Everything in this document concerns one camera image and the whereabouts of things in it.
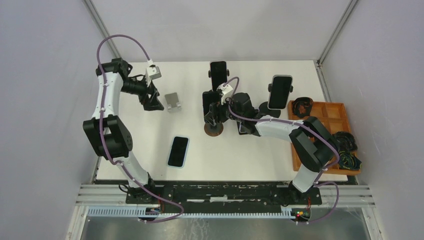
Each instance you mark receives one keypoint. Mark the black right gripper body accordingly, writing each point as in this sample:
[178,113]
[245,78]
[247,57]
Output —
[223,110]

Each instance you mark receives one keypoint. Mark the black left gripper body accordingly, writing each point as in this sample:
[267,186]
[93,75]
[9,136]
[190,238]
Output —
[145,100]

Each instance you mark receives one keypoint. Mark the black phone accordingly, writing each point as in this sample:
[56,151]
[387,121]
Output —
[208,98]
[218,73]

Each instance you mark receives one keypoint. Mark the wooden base black phone stand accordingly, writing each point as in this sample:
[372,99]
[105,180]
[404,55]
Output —
[213,130]

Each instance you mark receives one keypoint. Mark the white folding phone stand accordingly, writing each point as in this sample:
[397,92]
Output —
[173,102]

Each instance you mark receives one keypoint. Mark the light blue cased phone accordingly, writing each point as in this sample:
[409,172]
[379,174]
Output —
[178,152]

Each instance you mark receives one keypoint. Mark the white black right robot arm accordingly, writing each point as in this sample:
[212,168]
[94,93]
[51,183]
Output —
[313,143]

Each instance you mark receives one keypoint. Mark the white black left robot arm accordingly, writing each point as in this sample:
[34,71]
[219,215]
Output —
[106,132]

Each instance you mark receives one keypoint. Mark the white framed small phone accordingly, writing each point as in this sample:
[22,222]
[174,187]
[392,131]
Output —
[245,128]

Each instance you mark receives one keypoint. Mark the black round right stand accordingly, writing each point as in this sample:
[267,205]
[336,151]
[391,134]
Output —
[263,110]

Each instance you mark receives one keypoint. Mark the white cased phone on stand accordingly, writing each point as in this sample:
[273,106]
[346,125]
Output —
[279,90]

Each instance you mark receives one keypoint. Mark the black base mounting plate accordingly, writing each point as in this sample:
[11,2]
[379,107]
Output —
[221,197]

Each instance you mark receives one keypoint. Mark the orange compartment tray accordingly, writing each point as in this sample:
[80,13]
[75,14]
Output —
[330,121]

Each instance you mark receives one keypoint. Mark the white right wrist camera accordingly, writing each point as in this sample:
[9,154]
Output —
[225,91]

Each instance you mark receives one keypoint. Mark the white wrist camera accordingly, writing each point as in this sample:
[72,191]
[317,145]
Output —
[225,91]
[152,72]

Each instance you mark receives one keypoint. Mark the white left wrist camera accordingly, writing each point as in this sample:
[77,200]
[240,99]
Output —
[152,72]

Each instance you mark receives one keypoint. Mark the white slotted cable duct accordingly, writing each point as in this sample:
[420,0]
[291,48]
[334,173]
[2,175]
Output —
[153,213]

